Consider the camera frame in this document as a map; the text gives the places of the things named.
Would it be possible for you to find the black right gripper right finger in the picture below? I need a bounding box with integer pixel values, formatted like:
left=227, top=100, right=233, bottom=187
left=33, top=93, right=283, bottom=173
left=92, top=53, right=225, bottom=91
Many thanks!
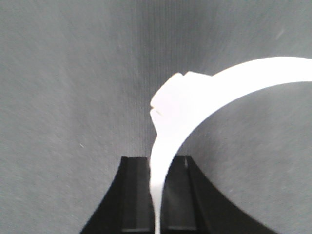
left=160, top=156, right=274, bottom=234

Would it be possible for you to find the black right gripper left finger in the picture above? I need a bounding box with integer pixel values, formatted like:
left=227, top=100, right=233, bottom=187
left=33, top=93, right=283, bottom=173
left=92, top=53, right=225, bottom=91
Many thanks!
left=81, top=156, right=154, bottom=234

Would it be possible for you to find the white curved PVC pipe clamp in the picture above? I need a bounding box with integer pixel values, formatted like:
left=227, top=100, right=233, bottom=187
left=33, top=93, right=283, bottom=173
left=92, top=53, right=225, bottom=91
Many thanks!
left=150, top=57, right=312, bottom=233

